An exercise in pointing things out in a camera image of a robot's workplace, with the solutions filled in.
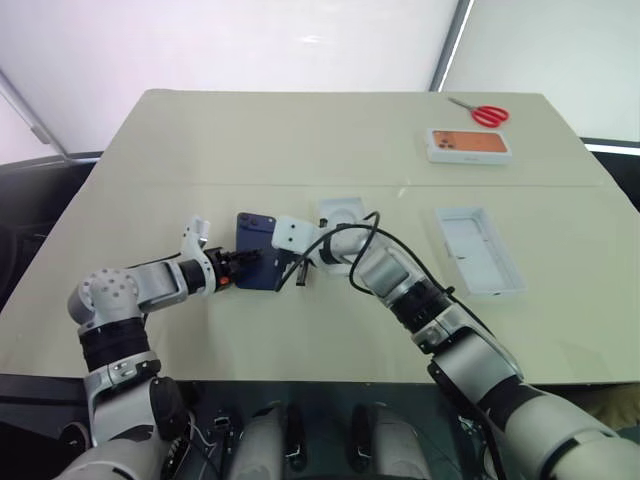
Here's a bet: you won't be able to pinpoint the grey metal frame pole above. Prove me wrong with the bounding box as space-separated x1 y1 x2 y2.
0 68 72 162
428 0 476 94

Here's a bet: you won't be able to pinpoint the red handled scissors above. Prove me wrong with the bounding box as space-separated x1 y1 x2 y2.
446 95 512 128

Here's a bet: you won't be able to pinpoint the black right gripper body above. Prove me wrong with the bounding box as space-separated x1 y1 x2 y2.
284 248 313 289

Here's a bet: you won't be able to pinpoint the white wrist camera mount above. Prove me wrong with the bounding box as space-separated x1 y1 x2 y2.
178 215 220 296
271 214 322 252

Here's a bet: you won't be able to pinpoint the empty white box tray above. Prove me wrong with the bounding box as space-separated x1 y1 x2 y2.
433 205 528 300

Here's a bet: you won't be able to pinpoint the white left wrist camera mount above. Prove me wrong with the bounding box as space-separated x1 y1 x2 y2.
178 215 220 296

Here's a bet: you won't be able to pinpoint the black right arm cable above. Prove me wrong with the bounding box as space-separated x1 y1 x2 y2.
312 210 459 302

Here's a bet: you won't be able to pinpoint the dark blue smartphone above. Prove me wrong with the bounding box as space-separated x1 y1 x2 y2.
233 211 287 292

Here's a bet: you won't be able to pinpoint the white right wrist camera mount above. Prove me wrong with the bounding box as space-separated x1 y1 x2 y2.
271 214 322 252

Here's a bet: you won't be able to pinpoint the white box with orange print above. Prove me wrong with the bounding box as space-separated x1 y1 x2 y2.
425 126 517 167

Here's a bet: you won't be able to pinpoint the grey rounded robot leg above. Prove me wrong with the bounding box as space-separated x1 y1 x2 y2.
225 401 290 480
351 401 434 480

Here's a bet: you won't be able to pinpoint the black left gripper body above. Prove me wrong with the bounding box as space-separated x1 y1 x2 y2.
206 246 240 292

